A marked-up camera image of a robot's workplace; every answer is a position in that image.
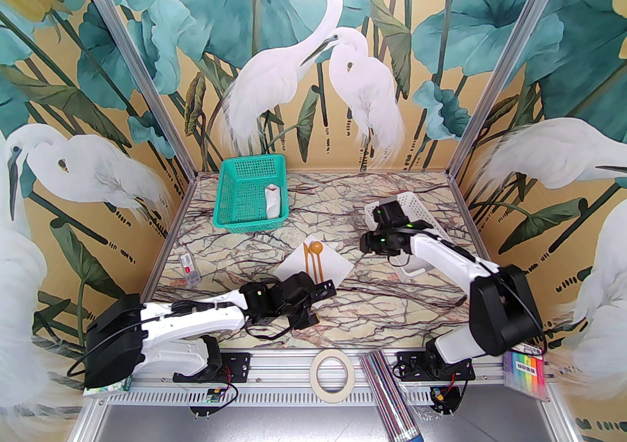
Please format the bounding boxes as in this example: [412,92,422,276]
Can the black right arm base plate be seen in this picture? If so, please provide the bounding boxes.
[395,351,477,382]

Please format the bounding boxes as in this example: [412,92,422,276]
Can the black round mount plate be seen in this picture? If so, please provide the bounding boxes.
[426,381,465,416]

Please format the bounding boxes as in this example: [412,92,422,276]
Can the small clear box red label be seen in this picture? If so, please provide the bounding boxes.
[178,254,202,287]

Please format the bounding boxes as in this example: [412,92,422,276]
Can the green plastic mesh basket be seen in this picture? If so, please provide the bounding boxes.
[214,155,289,234]

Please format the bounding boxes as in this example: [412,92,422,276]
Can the aluminium frame post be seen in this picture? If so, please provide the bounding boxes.
[63,0,200,177]
[447,0,586,181]

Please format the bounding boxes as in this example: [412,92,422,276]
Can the colourful cartoon print box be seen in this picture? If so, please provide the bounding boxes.
[83,374,134,399]

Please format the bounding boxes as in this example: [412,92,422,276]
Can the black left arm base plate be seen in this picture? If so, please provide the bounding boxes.
[174,351,252,383]

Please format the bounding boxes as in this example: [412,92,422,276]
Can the white perforated plastic tray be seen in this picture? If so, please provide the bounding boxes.
[364,192,469,280]

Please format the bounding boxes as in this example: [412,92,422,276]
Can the beige masking tape roll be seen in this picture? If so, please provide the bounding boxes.
[310,348,354,404]

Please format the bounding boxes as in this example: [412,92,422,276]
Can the white paper napkin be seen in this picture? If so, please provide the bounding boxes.
[272,234,355,290]

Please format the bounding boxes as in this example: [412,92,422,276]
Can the rolled white napkin bundle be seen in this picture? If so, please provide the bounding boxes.
[264,184,285,221]

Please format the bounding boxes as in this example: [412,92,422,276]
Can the aluminium slotted table rail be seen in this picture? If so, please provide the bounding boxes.
[105,347,556,406]

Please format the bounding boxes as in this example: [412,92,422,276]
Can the glittery pencil bundle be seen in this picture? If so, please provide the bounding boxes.
[362,351,423,442]

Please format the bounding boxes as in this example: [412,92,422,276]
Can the coloured sticky notes pack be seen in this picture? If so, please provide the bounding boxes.
[504,341,547,402]

